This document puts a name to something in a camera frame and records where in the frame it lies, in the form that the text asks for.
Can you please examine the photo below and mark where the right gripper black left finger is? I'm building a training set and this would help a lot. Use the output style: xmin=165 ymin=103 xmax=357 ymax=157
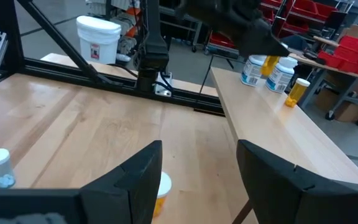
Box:
xmin=0 ymin=139 xmax=163 ymax=224

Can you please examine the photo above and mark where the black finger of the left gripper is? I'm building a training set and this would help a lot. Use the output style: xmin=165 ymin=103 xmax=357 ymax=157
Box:
xmin=228 ymin=18 xmax=291 ymax=57

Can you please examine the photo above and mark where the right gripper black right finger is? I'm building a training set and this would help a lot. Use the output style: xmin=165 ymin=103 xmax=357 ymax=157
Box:
xmin=236 ymin=139 xmax=358 ymax=224

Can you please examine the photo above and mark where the white medicine bottle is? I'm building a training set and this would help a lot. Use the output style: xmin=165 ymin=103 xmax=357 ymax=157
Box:
xmin=240 ymin=54 xmax=269 ymax=88
xmin=265 ymin=55 xmax=298 ymax=94

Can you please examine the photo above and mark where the medium orange pill bottle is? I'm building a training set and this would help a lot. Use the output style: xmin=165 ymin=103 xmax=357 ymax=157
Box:
xmin=152 ymin=170 xmax=173 ymax=218

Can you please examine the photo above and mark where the cardboard box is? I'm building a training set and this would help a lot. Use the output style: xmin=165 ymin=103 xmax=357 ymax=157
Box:
xmin=343 ymin=24 xmax=358 ymax=40
xmin=315 ymin=83 xmax=358 ymax=123

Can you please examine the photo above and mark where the red plastic storage bin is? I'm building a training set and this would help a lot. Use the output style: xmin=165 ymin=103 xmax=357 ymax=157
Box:
xmin=339 ymin=35 xmax=358 ymax=54
xmin=317 ymin=49 xmax=358 ymax=75

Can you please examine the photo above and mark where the wooden-top rolling workbench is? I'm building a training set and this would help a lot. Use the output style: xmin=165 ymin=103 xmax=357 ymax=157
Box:
xmin=287 ymin=34 xmax=358 ymax=127

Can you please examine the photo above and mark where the grey cloth bundle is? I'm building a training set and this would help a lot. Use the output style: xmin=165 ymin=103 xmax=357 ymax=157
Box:
xmin=116 ymin=6 xmax=142 ymax=63

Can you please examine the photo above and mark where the white lidded plastic bucket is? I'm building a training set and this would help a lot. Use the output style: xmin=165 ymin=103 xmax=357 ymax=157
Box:
xmin=75 ymin=14 xmax=122 ymax=65

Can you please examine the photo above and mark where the wooden shelf black frame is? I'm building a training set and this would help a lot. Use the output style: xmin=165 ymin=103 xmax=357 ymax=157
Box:
xmin=199 ymin=54 xmax=358 ymax=224

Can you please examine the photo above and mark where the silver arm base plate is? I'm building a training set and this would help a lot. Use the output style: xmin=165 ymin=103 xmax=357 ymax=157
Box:
xmin=154 ymin=71 xmax=174 ymax=98

